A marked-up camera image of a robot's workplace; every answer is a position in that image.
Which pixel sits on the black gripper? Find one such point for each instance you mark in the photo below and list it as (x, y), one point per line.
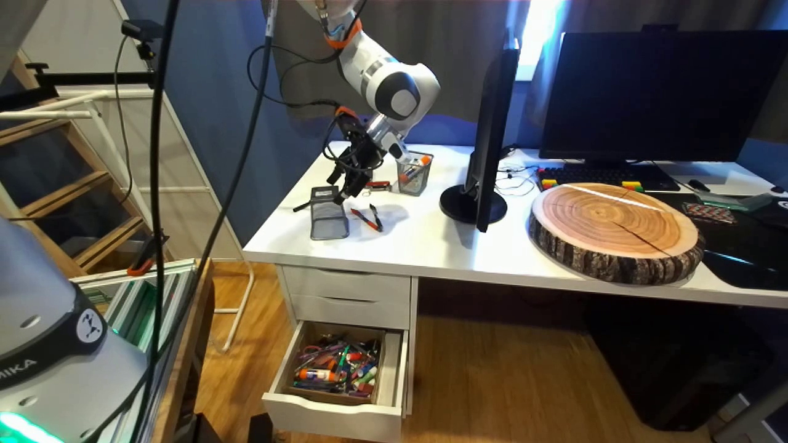
(361, 149)

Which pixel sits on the small dark mesh bin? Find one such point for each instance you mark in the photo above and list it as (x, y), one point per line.
(328, 218)

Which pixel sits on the red pen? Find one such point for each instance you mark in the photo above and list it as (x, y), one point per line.
(361, 218)

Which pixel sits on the black clear pen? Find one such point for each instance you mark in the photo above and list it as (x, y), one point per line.
(375, 214)

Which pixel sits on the mesh pen cup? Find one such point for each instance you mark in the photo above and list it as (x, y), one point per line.
(415, 184)

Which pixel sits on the red pocket knife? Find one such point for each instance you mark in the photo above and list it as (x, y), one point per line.
(383, 185)

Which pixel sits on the thin black tool round head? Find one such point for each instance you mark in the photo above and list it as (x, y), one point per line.
(301, 206)

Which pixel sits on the orange marker in cup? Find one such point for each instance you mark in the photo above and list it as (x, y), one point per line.
(417, 171)

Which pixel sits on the closed white desk drawer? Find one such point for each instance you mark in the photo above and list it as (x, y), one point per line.
(348, 296)

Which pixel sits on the white desk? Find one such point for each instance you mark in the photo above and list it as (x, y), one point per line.
(458, 243)

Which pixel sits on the black monitor on round stand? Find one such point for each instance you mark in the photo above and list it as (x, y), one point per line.
(491, 123)

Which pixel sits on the pile of pens in drawer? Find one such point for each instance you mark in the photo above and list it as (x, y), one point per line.
(336, 370)

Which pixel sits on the black orange clamp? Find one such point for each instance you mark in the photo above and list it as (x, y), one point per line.
(141, 258)

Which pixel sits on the wooden cart with rails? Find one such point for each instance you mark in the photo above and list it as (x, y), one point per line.
(186, 345)

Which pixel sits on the open white desk drawer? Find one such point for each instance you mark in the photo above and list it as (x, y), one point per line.
(336, 415)

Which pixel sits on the black keyboard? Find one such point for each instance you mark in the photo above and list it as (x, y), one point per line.
(607, 176)

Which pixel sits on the black tripod bar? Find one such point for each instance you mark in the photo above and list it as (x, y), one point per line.
(90, 80)

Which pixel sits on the wood slice cushion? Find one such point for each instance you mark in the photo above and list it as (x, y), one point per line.
(615, 234)

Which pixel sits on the small colourful toy block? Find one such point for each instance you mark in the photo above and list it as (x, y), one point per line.
(631, 185)

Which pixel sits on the wooden ladder shelf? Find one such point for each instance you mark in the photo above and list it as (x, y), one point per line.
(49, 201)

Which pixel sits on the large black monitor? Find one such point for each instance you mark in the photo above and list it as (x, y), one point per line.
(655, 94)

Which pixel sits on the webcam on large monitor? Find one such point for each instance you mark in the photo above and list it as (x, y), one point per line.
(658, 27)

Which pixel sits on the black computer mouse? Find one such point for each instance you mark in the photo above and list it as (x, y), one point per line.
(697, 185)

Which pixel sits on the dark box under desk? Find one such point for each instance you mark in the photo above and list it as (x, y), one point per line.
(681, 370)

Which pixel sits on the white flat pad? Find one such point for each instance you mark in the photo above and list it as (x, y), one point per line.
(730, 176)

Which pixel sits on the black desk mat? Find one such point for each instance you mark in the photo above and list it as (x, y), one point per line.
(741, 237)

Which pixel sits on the grey metal leg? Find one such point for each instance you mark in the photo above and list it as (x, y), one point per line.
(752, 415)

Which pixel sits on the white metal rack frame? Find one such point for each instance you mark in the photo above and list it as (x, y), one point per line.
(186, 187)

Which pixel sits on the black camera on stand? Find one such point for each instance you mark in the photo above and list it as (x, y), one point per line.
(139, 27)

